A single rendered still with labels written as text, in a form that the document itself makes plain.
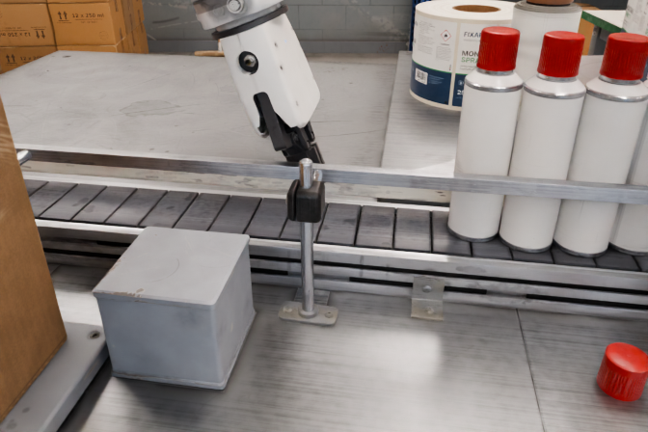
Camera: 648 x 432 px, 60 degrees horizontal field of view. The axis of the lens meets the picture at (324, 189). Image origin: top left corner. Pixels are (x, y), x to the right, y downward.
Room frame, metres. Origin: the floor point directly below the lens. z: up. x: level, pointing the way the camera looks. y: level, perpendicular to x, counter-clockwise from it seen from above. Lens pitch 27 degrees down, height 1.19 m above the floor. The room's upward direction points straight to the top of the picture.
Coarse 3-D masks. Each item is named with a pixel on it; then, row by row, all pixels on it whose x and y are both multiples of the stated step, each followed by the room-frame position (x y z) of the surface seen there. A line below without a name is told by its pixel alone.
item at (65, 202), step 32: (32, 192) 0.58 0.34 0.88; (64, 192) 0.58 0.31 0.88; (96, 192) 0.58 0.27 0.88; (128, 192) 0.58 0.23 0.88; (160, 192) 0.58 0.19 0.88; (192, 192) 0.58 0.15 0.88; (96, 224) 0.51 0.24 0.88; (128, 224) 0.51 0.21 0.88; (160, 224) 0.51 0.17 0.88; (192, 224) 0.51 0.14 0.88; (224, 224) 0.51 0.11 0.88; (256, 224) 0.51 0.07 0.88; (288, 224) 0.51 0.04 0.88; (320, 224) 0.51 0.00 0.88; (352, 224) 0.51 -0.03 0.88; (384, 224) 0.51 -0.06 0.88; (416, 224) 0.51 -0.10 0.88; (480, 256) 0.45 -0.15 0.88; (512, 256) 0.45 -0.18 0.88; (544, 256) 0.45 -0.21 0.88; (576, 256) 0.45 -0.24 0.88; (608, 256) 0.45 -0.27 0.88; (640, 256) 0.45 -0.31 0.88
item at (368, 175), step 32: (32, 160) 0.52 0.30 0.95; (64, 160) 0.51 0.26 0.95; (96, 160) 0.51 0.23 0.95; (128, 160) 0.50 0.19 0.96; (160, 160) 0.50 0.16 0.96; (192, 160) 0.49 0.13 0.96; (224, 160) 0.49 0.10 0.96; (256, 160) 0.49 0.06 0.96; (480, 192) 0.45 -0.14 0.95; (512, 192) 0.45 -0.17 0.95; (544, 192) 0.44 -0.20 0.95; (576, 192) 0.44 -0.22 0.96; (608, 192) 0.43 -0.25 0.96; (640, 192) 0.43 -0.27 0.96
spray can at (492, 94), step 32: (512, 32) 0.49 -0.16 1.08; (480, 64) 0.49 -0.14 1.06; (512, 64) 0.48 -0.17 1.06; (480, 96) 0.48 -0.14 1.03; (512, 96) 0.48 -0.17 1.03; (480, 128) 0.48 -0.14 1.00; (512, 128) 0.48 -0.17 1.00; (480, 160) 0.47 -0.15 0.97; (448, 224) 0.50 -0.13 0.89; (480, 224) 0.47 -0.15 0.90
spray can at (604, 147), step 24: (624, 48) 0.46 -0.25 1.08; (600, 72) 0.47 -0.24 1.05; (624, 72) 0.46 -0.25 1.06; (600, 96) 0.46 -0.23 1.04; (624, 96) 0.45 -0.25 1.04; (600, 120) 0.45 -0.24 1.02; (624, 120) 0.45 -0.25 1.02; (576, 144) 0.47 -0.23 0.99; (600, 144) 0.45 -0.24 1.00; (624, 144) 0.45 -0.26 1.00; (576, 168) 0.46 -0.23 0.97; (600, 168) 0.45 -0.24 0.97; (624, 168) 0.45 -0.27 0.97; (576, 216) 0.45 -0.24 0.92; (600, 216) 0.45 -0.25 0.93; (576, 240) 0.45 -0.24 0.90; (600, 240) 0.45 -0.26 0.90
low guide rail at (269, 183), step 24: (24, 168) 0.61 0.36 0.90; (48, 168) 0.60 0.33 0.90; (72, 168) 0.60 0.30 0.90; (96, 168) 0.59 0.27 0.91; (120, 168) 0.59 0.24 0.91; (336, 192) 0.55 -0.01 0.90; (360, 192) 0.54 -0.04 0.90; (384, 192) 0.54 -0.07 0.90; (408, 192) 0.53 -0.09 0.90; (432, 192) 0.53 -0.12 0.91
